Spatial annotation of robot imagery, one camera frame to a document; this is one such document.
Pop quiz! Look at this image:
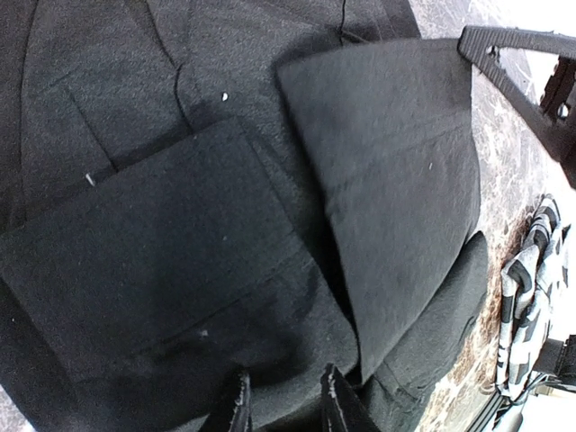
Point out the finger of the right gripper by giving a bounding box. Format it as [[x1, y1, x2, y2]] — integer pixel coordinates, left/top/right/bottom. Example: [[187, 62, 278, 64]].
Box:
[[457, 25, 575, 186]]

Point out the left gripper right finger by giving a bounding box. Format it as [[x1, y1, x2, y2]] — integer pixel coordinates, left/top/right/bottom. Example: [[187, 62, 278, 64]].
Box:
[[320, 364, 380, 432]]

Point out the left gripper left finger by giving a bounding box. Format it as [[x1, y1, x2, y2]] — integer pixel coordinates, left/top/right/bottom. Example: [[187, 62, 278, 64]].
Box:
[[202, 371, 252, 432]]

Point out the black long sleeve shirt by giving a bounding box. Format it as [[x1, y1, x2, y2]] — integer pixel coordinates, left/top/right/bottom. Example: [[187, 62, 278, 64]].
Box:
[[1, 1, 487, 431]]

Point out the black white plaid shirt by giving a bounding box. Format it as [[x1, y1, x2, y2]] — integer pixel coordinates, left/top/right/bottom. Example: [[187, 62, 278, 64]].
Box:
[[495, 194, 572, 401]]

